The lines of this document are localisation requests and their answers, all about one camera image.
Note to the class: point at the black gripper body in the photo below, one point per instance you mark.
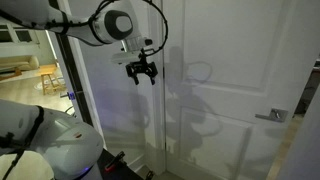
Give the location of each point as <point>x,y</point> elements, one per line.
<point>141,68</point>

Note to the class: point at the white panel door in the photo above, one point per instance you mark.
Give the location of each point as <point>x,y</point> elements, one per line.
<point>226,43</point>

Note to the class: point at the small blue lit device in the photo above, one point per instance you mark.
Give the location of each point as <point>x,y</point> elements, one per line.
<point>71,96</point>

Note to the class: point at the wooden stool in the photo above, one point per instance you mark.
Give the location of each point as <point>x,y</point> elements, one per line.
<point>48,71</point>

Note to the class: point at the black robot table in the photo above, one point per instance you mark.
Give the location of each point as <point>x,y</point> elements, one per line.
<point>125,174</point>

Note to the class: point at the beige sofa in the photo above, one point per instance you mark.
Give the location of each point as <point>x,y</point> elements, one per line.
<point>20,62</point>

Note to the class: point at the window pane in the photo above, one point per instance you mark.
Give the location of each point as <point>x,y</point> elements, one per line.
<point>24,36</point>
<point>5,35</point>

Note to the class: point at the low wooden coffee table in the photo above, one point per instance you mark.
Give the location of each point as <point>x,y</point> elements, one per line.
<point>10,75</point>

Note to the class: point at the black vertical post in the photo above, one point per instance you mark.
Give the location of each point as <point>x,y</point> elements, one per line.
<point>71,66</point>

